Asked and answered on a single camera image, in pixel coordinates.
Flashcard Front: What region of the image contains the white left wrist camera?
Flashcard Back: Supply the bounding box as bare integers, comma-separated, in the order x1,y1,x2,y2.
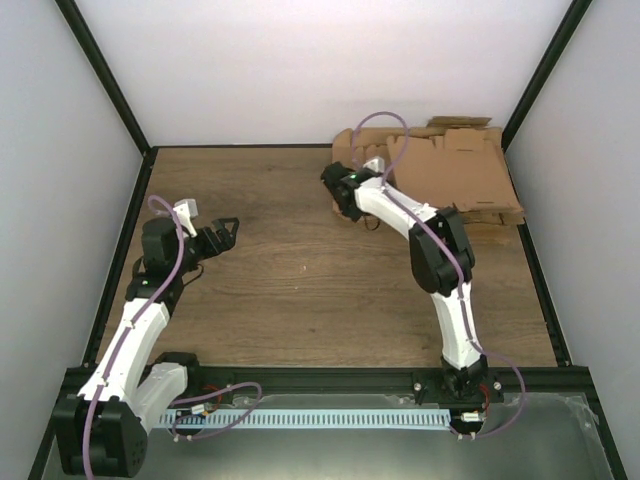
173,198,198,238

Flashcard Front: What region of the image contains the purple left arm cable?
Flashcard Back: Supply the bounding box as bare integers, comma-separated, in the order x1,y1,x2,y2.
79,194,264,479

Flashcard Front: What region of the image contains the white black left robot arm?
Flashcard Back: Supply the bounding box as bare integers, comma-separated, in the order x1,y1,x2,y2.
52,215,240,478

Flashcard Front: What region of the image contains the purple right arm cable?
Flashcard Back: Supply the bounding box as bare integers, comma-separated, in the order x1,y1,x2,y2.
349,110,527,441

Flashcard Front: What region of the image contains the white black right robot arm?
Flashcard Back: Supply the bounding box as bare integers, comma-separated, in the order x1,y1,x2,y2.
320,157,488,403

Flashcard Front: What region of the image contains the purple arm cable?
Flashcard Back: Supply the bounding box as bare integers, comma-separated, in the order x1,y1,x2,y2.
79,194,264,479
349,110,527,441

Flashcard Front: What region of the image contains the light blue slotted cable duct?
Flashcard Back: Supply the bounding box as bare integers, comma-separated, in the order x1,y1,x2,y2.
155,408,451,431

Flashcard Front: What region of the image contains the grey metal front plate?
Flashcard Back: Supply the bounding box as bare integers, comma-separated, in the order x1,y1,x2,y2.
42,394,614,480

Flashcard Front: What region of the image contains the stack of flat cardboard blanks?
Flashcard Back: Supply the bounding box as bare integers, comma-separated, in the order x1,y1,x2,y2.
331,116,524,226

